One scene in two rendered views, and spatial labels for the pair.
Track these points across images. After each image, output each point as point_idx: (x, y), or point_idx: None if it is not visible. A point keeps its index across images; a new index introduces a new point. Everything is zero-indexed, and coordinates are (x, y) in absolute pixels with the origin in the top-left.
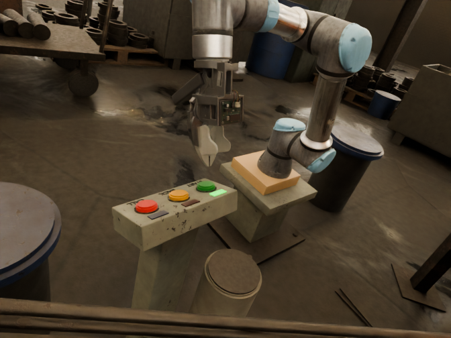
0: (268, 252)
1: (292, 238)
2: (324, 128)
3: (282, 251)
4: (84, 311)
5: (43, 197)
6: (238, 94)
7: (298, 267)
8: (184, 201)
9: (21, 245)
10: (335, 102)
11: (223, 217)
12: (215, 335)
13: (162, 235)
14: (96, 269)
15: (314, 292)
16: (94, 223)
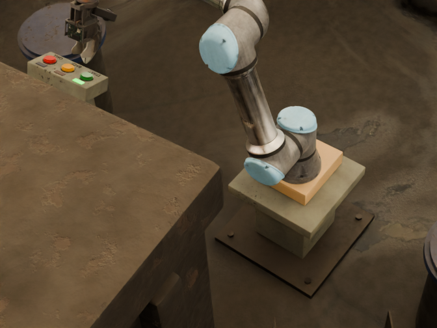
0: (251, 252)
1: (298, 278)
2: (243, 125)
3: (268, 271)
4: None
5: None
6: (77, 24)
7: (253, 294)
8: (62, 71)
9: (53, 51)
10: (235, 99)
11: None
12: None
13: (36, 75)
14: (153, 129)
15: (222, 314)
16: (202, 103)
